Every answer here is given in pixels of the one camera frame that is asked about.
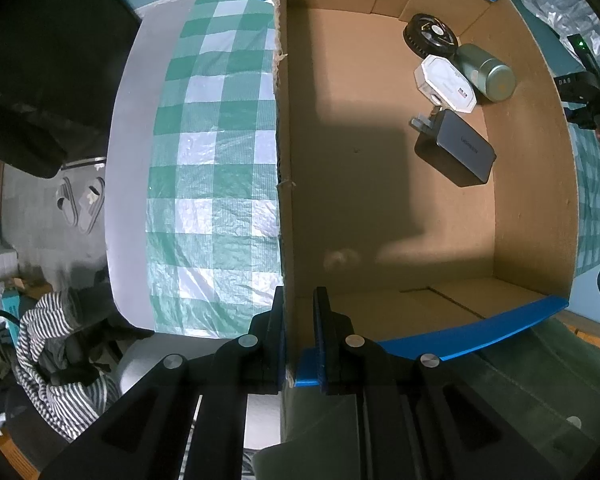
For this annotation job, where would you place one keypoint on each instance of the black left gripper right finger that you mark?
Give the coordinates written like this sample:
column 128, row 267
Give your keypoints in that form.
column 348, row 363

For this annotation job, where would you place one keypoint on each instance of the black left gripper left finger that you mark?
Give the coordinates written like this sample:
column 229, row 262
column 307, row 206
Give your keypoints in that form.
column 255, row 362

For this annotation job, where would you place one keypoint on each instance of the brown cardboard box blue tape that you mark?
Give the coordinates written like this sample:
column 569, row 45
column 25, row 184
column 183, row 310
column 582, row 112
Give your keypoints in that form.
column 416, row 262

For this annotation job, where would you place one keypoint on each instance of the green white checkered tablecloth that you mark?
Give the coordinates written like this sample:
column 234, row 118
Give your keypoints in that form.
column 212, row 228

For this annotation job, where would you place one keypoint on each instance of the black white striped cloth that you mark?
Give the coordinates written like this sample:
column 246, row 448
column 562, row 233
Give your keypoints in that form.
column 67, row 390

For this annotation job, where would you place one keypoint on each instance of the grey white slipper right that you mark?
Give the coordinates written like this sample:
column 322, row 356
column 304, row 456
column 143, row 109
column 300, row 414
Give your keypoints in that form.
column 90, row 204

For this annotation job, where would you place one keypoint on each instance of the grey white slipper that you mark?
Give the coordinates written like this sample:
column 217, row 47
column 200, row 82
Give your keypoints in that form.
column 66, row 203
column 90, row 204

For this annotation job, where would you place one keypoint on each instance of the dark grey power charger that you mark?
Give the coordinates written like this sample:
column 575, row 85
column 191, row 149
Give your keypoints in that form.
column 450, row 145

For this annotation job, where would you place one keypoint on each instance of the grey white slipper left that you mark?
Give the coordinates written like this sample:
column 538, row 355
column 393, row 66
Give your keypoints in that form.
column 66, row 203

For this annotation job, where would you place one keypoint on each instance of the white hexagonal box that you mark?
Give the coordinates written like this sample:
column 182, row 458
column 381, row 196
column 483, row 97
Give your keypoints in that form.
column 444, row 85

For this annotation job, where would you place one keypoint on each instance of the green metal tin can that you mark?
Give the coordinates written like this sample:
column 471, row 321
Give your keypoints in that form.
column 491, row 77

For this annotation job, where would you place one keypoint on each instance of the black round disc gadget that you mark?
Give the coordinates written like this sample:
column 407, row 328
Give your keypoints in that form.
column 426, row 35

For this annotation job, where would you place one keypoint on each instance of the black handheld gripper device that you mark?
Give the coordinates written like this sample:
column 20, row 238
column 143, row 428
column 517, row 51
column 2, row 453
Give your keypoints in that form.
column 581, row 88

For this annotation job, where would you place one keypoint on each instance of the black furniture top left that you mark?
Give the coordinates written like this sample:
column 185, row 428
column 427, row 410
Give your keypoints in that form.
column 61, row 63

